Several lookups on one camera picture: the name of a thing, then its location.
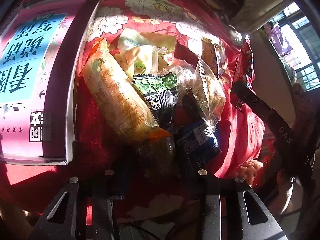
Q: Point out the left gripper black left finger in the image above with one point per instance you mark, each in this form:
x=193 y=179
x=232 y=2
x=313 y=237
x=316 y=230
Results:
x=66 y=215

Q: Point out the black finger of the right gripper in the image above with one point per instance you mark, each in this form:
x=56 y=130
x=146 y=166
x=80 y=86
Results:
x=284 y=135

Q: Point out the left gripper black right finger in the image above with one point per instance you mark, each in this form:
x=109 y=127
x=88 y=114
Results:
x=247 y=217

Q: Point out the clear pastry packet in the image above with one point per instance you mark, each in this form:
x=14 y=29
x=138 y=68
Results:
x=208 y=93

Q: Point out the blue biscuit packet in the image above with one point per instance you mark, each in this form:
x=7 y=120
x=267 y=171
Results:
x=198 y=143

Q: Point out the green pea snack packet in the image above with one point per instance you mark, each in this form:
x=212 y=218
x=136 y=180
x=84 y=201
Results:
x=160 y=94

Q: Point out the long orange cracker packet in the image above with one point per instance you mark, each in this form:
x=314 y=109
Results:
x=118 y=102

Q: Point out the red cartoon snack packet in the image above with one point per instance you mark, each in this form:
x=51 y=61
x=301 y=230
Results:
x=243 y=76

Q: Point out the brown gold candy wrapper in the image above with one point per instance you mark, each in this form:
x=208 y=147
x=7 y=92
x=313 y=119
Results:
x=213 y=55

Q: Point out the clear small snack bag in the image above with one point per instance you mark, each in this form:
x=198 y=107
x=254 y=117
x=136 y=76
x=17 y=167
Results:
x=185 y=76

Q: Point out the purple hanging garment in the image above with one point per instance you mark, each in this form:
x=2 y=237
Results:
x=279 y=42

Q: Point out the grey metal tray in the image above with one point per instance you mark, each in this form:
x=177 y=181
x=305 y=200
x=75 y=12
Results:
x=62 y=86

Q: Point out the window with grille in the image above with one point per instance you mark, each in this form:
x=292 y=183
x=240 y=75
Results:
x=302 y=63

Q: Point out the beige curtain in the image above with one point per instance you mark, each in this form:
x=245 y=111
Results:
x=255 y=13

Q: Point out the yellow white candy packet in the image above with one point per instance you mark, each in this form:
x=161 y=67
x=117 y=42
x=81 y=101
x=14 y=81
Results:
x=140 y=53

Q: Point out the pink blue book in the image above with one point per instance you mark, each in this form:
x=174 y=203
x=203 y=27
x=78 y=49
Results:
x=29 y=48

